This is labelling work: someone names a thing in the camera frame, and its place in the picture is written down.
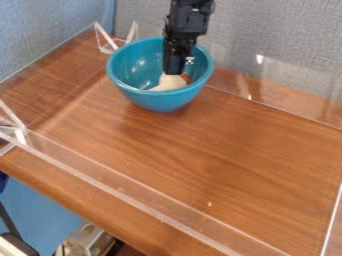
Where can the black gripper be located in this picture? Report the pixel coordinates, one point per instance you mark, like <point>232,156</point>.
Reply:
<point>186,23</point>

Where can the blue bowl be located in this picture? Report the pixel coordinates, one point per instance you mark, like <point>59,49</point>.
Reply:
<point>134,70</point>

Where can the white power strip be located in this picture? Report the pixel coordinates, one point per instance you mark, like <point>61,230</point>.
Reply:
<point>87,241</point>

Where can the black stand leg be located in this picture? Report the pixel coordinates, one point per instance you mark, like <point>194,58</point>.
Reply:
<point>12,245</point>

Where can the clear acrylic tray walls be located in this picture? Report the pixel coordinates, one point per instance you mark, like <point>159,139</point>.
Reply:
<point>236,176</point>

